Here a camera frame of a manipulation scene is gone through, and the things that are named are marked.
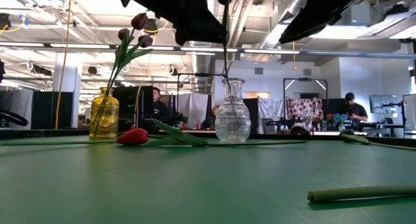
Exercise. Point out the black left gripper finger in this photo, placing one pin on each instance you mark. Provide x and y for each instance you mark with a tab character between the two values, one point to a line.
182	35
208	30

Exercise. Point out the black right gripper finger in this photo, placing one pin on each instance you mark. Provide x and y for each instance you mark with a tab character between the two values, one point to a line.
302	24

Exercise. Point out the maroon artificial tulip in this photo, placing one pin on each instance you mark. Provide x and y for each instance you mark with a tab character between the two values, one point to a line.
123	34
139	21
145	41

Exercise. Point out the red artificial tulip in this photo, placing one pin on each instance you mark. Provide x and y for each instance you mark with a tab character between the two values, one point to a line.
133	137

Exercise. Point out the green stem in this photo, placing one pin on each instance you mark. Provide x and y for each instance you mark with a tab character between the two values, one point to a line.
357	193

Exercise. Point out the clear textured glass vase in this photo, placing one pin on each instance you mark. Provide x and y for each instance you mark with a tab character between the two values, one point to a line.
232	123

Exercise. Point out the yellow glass vase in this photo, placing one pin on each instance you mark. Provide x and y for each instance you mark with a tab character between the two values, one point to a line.
104	120

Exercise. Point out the black round ceiling device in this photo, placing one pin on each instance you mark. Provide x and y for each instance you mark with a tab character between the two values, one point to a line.
153	26

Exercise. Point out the plain white cloth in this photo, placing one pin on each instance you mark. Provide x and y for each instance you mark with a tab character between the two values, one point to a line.
195	102

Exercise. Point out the person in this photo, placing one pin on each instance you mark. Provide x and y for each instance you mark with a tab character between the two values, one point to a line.
160	107
210	120
354	110

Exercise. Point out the large black screen panel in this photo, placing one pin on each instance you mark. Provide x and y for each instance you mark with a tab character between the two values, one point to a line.
130	100

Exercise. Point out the pink floral cloth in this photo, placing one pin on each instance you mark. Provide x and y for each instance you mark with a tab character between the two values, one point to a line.
305	108

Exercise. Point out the white patterned cloth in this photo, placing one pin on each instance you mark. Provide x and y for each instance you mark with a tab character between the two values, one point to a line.
269	107

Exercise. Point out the long ceiling light bar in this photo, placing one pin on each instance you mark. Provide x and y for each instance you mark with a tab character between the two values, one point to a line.
81	46

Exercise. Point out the blue flower bouquet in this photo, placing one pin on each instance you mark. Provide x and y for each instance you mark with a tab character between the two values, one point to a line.
339	117

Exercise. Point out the grey office chair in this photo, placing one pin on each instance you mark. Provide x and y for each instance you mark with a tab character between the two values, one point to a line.
269	125

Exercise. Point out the grey computer monitor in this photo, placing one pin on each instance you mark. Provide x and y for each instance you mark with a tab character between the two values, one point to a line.
383	104

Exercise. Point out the white screen panel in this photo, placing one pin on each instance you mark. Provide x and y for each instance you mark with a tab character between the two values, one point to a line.
410	112

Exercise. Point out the black partition panel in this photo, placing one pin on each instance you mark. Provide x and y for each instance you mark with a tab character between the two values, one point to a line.
45	107

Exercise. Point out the green table mat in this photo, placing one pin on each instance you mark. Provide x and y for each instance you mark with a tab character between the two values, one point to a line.
195	191

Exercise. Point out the grey fabric partition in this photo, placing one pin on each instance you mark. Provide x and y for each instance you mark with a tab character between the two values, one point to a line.
19	100

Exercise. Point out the silver slanted ceiling duct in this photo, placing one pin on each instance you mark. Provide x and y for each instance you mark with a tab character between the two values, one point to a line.
276	26

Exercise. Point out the silver round ceiling duct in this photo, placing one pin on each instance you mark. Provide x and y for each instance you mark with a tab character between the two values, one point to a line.
203	65

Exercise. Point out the black frame stand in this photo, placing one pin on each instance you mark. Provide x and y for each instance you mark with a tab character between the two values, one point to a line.
305	79
201	75

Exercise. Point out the grey wall vent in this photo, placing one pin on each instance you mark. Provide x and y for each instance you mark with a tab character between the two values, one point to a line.
258	71
307	71

